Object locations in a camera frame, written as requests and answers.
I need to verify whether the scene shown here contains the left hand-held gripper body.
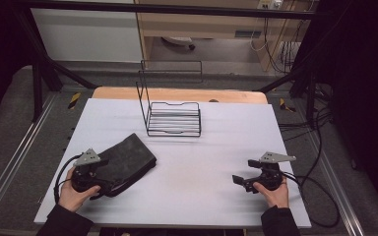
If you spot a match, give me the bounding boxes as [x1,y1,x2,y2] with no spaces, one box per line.
[70,147,103,194]

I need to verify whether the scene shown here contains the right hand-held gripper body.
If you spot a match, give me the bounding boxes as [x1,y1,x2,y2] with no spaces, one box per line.
[251,151,297,192]

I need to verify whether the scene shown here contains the dark grey fabric pouch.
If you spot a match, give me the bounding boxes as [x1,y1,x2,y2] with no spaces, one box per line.
[90,132,158,199]

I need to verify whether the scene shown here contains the black wire rack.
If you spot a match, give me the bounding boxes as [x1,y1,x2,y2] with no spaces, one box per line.
[135,59,204,139]

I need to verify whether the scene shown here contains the person's right hand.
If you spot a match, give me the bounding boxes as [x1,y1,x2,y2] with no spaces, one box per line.
[252,181,290,209]

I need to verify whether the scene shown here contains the person's left hand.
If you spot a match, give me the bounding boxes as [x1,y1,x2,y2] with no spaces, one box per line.
[57,176,101,213]

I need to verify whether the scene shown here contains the white board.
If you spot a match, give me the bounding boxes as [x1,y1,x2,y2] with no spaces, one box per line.
[33,97,312,230]

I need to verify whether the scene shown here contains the yellow black tape strip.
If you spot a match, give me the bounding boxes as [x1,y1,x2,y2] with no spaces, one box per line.
[67,91,82,110]
[279,97,297,113]

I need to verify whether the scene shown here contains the white cabinet panel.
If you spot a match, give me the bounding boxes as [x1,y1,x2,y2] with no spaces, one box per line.
[30,7,144,64]

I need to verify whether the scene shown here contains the office chair base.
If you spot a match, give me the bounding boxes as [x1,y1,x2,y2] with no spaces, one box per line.
[160,35,197,51]

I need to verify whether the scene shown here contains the light wooden desk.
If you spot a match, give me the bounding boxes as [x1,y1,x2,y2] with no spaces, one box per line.
[134,0,318,73]

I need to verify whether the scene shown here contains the white power strip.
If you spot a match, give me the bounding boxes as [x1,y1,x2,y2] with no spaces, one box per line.
[257,0,284,11]

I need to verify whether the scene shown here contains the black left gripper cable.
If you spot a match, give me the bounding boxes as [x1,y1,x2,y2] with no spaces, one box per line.
[53,154,82,205]

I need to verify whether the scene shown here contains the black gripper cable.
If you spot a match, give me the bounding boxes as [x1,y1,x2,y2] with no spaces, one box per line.
[53,154,82,205]
[281,171,341,229]

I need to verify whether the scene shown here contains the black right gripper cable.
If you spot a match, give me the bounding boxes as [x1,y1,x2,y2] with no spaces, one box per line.
[281,171,341,229]

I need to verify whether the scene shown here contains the bundle of black floor cables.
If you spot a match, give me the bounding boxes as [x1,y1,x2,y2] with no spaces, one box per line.
[277,82,336,143]

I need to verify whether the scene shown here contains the aluminium rail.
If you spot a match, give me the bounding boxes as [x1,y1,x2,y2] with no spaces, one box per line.
[0,93,57,227]
[307,129,366,236]

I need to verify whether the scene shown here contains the hanging desk cables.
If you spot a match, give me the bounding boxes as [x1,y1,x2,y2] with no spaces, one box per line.
[249,13,311,75]

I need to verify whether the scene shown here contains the black metal frame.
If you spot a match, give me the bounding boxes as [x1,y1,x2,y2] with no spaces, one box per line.
[11,0,324,123]

